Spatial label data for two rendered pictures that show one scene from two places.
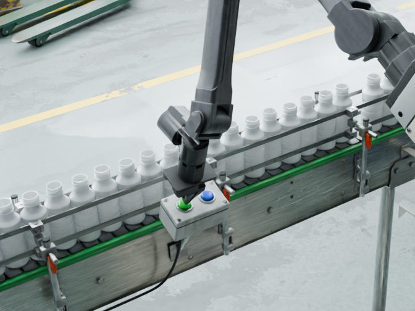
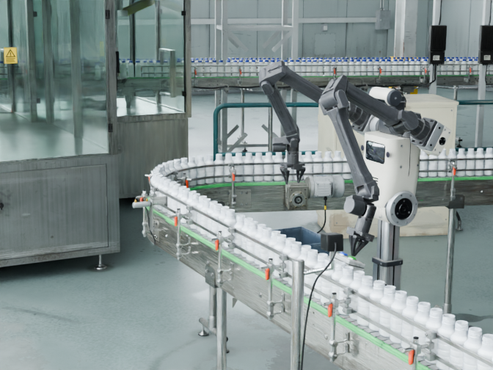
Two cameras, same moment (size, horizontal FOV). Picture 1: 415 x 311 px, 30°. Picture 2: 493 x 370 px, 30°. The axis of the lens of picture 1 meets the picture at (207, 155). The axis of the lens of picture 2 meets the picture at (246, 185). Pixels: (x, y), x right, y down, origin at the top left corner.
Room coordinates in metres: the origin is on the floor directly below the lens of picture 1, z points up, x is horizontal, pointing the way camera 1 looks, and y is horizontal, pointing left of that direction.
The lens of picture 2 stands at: (1.71, 3.43, 2.11)
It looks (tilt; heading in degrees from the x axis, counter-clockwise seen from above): 12 degrees down; 272
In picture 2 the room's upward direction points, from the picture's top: straight up
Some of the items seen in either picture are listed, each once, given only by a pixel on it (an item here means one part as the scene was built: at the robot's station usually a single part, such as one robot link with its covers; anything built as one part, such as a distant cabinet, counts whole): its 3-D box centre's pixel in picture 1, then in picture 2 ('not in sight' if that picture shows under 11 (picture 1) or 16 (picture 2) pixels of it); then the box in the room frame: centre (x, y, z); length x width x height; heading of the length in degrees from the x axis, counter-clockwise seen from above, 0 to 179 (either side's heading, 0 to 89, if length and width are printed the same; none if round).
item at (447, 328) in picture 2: not in sight; (447, 341); (1.21, 0.82, 1.08); 0.06 x 0.06 x 0.17
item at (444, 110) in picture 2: not in sight; (383, 164); (0.83, -4.69, 0.59); 1.10 x 0.62 x 1.18; 11
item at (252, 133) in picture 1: (252, 146); (275, 251); (1.74, -0.12, 1.08); 0.06 x 0.06 x 0.17
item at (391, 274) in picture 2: not in sight; (385, 300); (1.24, -0.55, 0.74); 0.11 x 0.11 x 0.40; 29
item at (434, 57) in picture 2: not in sight; (436, 45); (0.14, -6.36, 1.55); 0.17 x 0.15 x 0.42; 11
